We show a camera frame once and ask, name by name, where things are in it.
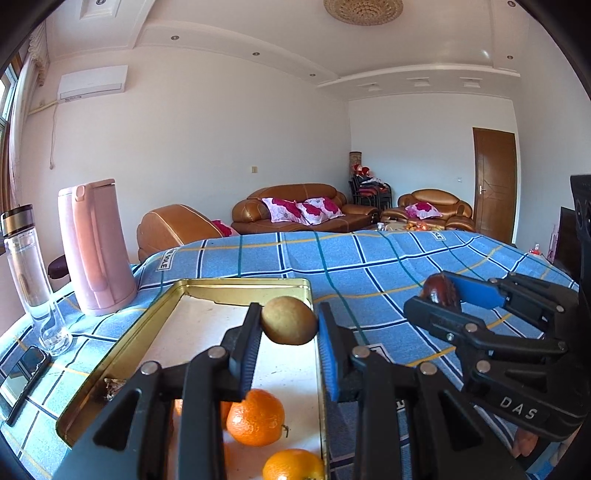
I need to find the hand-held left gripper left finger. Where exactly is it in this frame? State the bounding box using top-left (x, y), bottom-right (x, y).
top-left (54, 302), bottom-right (264, 480)

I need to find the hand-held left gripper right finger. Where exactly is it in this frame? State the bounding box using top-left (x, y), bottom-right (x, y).
top-left (318, 302), bottom-right (527, 480)

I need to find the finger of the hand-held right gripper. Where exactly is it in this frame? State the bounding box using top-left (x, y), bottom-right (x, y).
top-left (444, 271), bottom-right (579, 334)
top-left (403, 296), bottom-right (570, 385)

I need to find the dark brown passion fruit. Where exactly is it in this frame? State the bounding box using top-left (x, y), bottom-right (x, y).
top-left (424, 272), bottom-right (461, 306)

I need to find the gold metal tin box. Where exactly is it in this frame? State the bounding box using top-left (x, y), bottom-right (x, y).
top-left (55, 278), bottom-right (331, 480)

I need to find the orange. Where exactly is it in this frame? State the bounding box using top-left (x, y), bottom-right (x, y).
top-left (262, 449), bottom-right (325, 480)
top-left (226, 389), bottom-right (286, 447)
top-left (173, 399), bottom-right (232, 430)

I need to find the person's right hand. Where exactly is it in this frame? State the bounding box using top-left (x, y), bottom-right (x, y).
top-left (513, 429), bottom-right (542, 457)

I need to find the blue plaid tablecloth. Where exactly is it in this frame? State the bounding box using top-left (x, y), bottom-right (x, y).
top-left (0, 229), bottom-right (583, 480)

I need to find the coffee table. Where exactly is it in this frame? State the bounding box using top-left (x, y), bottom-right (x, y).
top-left (369, 220), bottom-right (446, 232)

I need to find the floral pink pillow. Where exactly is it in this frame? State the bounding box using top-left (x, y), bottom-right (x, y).
top-left (404, 202), bottom-right (441, 219)
top-left (295, 197), bottom-right (345, 225)
top-left (261, 197), bottom-right (309, 224)

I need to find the black television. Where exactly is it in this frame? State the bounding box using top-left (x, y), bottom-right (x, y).
top-left (551, 206), bottom-right (578, 280)

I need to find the brown wooden door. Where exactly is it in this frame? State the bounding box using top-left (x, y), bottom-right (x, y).
top-left (472, 127), bottom-right (516, 245)

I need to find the brown leather sofa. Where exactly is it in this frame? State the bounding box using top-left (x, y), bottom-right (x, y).
top-left (232, 183), bottom-right (380, 236)

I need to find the stack of dark chairs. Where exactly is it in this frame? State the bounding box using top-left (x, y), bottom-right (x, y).
top-left (348, 174), bottom-right (393, 210)

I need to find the plain brown leather armchair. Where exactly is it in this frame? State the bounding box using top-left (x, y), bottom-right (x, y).
top-left (137, 204), bottom-right (241, 264)

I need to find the pink electric kettle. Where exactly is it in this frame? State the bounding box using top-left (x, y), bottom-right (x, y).
top-left (58, 179), bottom-right (138, 317)

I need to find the dark maroon stool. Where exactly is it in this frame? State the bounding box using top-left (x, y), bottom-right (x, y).
top-left (47, 255), bottom-right (71, 281)

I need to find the black smartphone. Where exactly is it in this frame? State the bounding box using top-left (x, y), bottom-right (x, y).
top-left (0, 345), bottom-right (52, 425)

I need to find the clear glass water bottle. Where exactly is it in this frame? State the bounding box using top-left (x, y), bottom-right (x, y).
top-left (0, 204), bottom-right (74, 356)

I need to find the round gold ceiling lamp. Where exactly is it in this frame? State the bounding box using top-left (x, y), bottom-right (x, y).
top-left (323, 0), bottom-right (404, 26)

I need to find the white air conditioner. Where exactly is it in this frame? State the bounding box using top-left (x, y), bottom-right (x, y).
top-left (58, 65), bottom-right (129, 100)

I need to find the pink curtain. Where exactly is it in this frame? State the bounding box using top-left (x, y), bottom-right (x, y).
top-left (2, 23), bottom-right (51, 208)

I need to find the window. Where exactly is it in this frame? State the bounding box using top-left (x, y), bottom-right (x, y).
top-left (0, 69), bottom-right (19, 217)

